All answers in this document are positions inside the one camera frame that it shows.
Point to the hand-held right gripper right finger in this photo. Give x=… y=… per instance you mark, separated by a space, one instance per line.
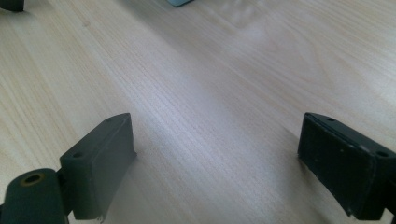
x=342 y=161

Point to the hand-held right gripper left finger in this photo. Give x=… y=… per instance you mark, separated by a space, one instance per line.
x=99 y=168

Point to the light blue object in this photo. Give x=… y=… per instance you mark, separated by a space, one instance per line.
x=179 y=2

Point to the black object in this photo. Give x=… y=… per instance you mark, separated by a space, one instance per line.
x=11 y=4

